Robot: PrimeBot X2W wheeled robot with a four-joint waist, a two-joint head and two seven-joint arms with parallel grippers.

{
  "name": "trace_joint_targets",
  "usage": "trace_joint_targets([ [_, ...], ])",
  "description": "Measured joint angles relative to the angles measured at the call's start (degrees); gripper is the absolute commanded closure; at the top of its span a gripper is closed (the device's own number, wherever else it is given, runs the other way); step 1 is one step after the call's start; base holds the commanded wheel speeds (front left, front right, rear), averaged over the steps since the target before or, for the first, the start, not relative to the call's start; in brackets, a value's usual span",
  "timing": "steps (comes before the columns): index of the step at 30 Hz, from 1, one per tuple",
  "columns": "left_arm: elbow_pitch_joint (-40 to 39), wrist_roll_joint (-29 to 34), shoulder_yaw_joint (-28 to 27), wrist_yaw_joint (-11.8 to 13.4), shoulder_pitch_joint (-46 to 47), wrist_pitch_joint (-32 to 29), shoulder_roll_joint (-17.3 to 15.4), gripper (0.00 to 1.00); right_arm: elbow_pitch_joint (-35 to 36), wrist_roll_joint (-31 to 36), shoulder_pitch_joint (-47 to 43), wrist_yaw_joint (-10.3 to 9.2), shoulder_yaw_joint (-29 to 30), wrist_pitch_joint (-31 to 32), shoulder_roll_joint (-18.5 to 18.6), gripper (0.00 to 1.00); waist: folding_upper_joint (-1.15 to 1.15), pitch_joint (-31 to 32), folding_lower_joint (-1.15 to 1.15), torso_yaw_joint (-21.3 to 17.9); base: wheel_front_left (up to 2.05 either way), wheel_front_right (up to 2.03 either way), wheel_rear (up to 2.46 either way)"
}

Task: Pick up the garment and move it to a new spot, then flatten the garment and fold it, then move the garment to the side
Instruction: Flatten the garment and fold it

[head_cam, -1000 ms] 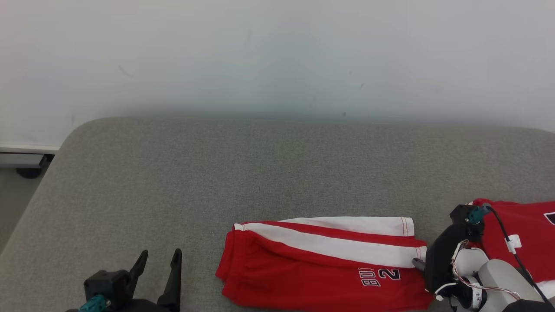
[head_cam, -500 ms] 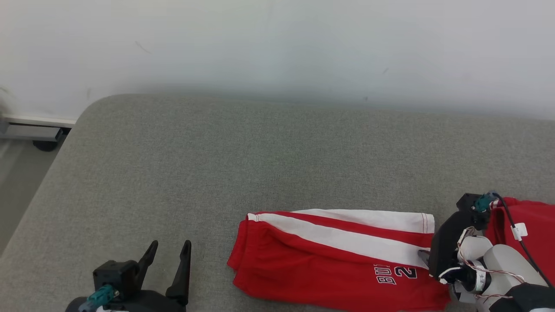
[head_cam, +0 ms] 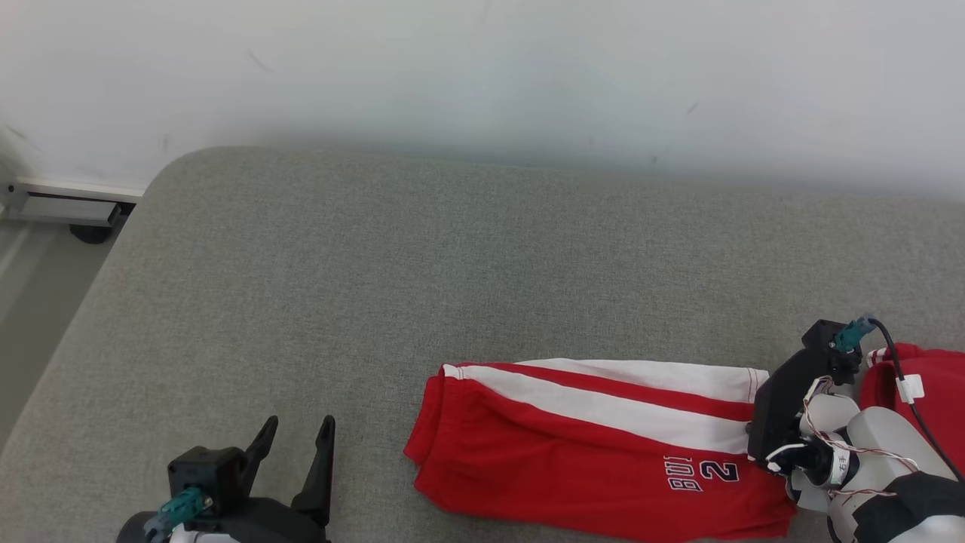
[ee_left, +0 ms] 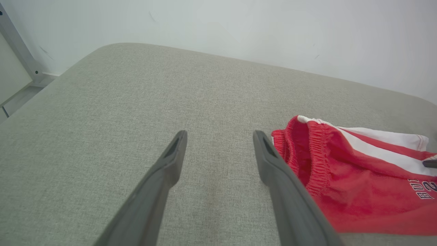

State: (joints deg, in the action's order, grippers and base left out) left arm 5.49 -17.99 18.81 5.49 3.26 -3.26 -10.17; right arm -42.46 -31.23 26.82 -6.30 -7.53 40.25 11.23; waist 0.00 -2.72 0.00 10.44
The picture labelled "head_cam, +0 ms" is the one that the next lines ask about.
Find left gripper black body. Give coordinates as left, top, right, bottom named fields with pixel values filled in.
left=226, top=498, right=331, bottom=543

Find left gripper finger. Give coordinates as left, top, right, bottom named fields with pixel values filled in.
left=290, top=416, right=336, bottom=526
left=240, top=416, right=279, bottom=481

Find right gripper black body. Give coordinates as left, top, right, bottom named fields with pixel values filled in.
left=746, top=351, right=835, bottom=464

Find red and white jersey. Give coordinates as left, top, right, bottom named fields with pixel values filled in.
left=859, top=343, right=965, bottom=476

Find red Bulls 23 shorts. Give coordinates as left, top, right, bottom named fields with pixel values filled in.
left=403, top=358, right=800, bottom=543

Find grey metal furniture base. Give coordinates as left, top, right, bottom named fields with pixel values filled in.
left=0, top=177, right=144, bottom=227

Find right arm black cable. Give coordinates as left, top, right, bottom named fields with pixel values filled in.
left=867, top=321, right=965, bottom=483

